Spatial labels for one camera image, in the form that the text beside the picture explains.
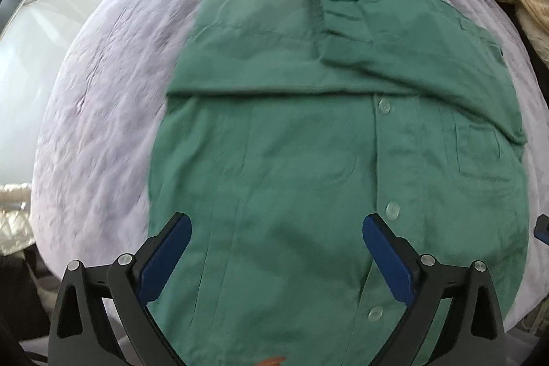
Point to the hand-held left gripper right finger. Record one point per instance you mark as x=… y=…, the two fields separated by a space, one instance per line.
x=388 y=259

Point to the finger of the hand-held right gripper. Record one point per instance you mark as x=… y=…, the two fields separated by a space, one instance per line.
x=542 y=231

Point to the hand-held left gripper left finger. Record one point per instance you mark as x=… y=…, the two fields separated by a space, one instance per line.
x=165 y=259

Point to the lavender embossed blanket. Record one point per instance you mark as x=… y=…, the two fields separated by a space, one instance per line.
x=98 y=126

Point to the dark cloth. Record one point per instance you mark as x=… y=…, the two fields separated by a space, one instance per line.
x=21 y=297

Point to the white padded jacket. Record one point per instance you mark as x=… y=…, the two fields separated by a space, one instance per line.
x=13 y=228

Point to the green work jacket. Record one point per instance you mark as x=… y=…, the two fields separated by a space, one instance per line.
x=278 y=177

